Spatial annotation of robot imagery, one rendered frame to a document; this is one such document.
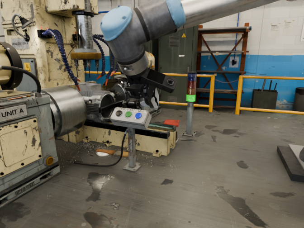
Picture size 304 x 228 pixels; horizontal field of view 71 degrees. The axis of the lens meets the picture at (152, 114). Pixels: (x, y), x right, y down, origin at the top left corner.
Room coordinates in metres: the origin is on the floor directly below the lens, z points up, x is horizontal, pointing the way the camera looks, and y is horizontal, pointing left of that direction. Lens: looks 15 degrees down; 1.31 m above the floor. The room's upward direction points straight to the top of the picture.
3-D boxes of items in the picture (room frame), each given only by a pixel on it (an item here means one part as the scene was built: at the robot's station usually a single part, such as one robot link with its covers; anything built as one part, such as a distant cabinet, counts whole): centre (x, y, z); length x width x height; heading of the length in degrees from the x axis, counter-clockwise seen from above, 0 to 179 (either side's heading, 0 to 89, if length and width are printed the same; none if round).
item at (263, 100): (5.16, -2.77, 0.41); 0.52 x 0.47 x 0.82; 70
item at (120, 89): (1.62, 0.22, 1.04); 0.41 x 0.25 x 0.25; 155
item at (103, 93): (1.31, 0.36, 1.01); 0.20 x 0.19 x 0.19; 65
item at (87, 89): (1.33, 0.40, 1.11); 0.12 x 0.11 x 0.07; 65
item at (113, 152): (1.07, 0.21, 0.80); 0.21 x 0.05 x 0.01; 72
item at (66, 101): (0.99, 0.51, 1.04); 0.37 x 0.25 x 0.25; 155
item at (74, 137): (1.24, 0.47, 0.86); 0.07 x 0.06 x 0.12; 155
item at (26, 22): (1.20, 0.67, 1.46); 0.18 x 0.11 x 0.13; 65
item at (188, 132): (1.36, -0.25, 1.01); 0.08 x 0.08 x 0.42; 65
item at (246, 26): (5.61, -1.16, 1.05); 2.39 x 0.70 x 2.10; 70
